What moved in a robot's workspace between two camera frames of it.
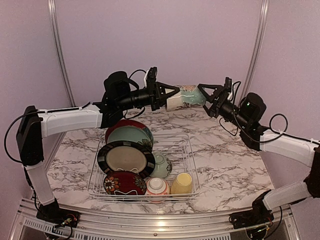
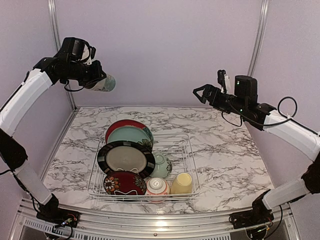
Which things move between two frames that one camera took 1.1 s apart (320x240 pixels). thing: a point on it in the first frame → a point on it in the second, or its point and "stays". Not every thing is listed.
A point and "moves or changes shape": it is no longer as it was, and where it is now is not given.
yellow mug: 182,184 stays
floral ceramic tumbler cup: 189,96 moves or changes shape
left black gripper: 154,94 → 96,75
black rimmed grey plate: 126,155 stays
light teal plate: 129,133 stays
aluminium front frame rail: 212,226 stays
